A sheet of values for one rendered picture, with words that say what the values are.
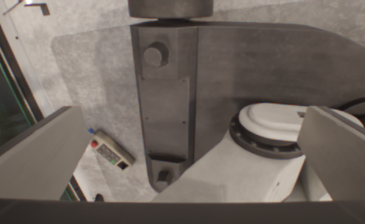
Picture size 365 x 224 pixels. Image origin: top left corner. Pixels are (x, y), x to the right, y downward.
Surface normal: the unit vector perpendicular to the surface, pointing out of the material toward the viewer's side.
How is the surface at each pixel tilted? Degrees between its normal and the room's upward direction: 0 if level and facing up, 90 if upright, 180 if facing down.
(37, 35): 0
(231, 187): 90
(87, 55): 0
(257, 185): 90
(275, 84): 0
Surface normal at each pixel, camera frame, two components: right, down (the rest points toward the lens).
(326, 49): -0.21, 0.47
